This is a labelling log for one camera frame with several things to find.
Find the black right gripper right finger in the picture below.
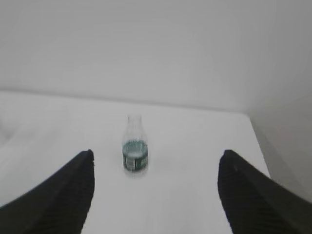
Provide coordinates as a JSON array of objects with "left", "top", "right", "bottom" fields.
[{"left": 217, "top": 150, "right": 312, "bottom": 234}]

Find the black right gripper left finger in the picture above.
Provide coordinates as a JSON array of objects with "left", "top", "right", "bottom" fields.
[{"left": 0, "top": 150, "right": 95, "bottom": 234}]

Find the clear plastic water bottle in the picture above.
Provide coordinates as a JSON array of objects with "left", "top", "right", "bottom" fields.
[{"left": 121, "top": 114, "right": 148, "bottom": 175}]

